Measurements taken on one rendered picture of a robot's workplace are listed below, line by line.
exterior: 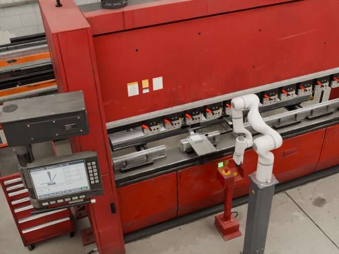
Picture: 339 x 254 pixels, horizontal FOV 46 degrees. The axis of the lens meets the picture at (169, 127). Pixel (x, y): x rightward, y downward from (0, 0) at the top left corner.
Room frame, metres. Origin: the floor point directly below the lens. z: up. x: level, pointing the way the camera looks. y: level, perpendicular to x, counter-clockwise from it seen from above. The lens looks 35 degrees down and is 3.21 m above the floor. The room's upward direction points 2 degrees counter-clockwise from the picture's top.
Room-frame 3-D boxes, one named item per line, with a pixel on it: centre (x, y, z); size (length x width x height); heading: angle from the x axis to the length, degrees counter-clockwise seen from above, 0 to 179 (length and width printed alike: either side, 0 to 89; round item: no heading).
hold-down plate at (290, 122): (3.29, -1.20, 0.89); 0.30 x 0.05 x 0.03; 110
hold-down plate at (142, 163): (2.74, 0.31, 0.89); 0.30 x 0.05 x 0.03; 110
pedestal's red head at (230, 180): (2.74, -0.54, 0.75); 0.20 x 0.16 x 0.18; 111
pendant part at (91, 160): (2.02, 0.71, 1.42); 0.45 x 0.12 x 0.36; 103
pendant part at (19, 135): (2.10, 0.77, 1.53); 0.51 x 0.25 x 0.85; 103
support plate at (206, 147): (2.86, -0.29, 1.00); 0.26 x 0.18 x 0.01; 20
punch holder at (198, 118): (2.99, -0.21, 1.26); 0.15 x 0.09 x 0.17; 110
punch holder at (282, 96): (3.34, -1.15, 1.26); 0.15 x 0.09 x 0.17; 110
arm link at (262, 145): (2.37, -0.71, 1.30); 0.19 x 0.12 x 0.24; 112
